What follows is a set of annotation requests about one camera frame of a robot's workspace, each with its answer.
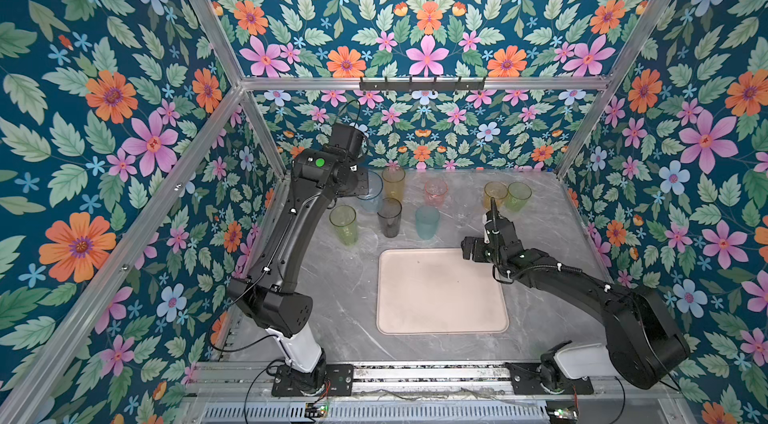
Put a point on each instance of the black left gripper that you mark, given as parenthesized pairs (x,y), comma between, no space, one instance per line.
(362,182)

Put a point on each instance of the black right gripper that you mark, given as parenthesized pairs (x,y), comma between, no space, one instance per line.
(477,243)

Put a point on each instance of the blue tall plastic tumbler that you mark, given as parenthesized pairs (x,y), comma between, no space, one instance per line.
(372,200)

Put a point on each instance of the green tall plastic tumbler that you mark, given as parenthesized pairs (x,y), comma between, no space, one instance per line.
(343,219)

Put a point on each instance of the grey smoked plastic tumbler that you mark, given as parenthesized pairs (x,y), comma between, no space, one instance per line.
(389,217)

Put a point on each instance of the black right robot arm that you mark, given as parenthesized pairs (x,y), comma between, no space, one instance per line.
(643,341)

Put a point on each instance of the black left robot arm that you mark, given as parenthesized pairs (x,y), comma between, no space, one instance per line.
(268,294)

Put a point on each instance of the beige plastic tray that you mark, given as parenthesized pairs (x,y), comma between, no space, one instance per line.
(437,291)

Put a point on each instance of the amber short plastic cup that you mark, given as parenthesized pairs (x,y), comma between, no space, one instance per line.
(495,193)

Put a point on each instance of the light green short plastic cup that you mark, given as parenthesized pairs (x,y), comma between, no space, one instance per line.
(518,194)

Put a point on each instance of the yellow tall plastic tumbler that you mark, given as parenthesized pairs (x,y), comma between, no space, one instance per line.
(394,182)

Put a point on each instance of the pink short plastic cup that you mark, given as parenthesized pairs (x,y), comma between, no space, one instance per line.
(435,192)

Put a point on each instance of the teal textured plastic cup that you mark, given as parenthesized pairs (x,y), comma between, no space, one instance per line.
(427,222)

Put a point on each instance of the black hook rail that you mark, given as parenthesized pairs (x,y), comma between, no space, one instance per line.
(412,84)

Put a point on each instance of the aluminium left frame bar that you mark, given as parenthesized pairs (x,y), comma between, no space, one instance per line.
(49,365)

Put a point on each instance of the aluminium frame bar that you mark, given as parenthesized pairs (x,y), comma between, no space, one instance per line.
(535,83)
(49,365)

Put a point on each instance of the aluminium top frame bar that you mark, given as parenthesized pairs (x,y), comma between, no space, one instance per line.
(535,83)

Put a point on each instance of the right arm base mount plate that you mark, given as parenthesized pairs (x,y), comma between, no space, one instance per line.
(535,378)

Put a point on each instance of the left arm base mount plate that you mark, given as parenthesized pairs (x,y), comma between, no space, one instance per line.
(326,380)

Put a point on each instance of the aluminium frame corner post left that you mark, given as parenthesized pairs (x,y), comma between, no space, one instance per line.
(223,50)

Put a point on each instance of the aluminium frame corner post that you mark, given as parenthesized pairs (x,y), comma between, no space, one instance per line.
(626,58)
(223,50)

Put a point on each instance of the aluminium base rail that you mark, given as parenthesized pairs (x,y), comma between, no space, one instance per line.
(421,392)

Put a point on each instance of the aluminium frame corner post right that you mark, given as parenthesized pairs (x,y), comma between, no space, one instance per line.
(626,58)

